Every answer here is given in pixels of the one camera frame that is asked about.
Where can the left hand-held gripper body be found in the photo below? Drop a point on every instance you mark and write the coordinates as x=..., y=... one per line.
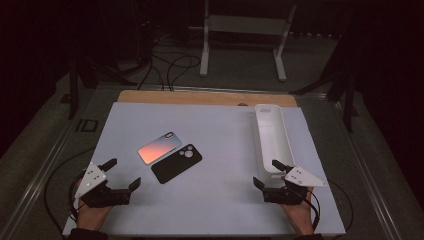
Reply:
x=91, y=178

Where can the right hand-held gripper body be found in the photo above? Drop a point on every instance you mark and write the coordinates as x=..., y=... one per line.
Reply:
x=300, y=178

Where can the long white plastic box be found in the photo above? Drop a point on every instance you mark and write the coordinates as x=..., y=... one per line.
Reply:
x=271, y=136

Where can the black phone case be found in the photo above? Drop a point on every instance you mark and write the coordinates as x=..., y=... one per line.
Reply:
x=176, y=164

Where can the person's right hand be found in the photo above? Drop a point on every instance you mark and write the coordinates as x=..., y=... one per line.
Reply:
x=301, y=216

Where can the person's left hand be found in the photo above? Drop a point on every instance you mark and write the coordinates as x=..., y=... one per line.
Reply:
x=90, y=218

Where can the white table board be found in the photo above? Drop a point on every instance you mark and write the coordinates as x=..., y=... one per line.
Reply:
x=213, y=126

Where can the black tripod stand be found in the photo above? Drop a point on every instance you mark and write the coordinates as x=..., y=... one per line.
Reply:
x=73, y=95
x=349, y=106

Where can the white metal stand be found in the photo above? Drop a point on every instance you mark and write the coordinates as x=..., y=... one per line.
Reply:
x=205, y=50

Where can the black floor bracket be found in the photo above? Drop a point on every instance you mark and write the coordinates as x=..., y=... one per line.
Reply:
x=87, y=125

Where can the metal floor rail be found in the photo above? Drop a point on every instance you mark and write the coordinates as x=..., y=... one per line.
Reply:
x=43, y=173
x=366, y=173

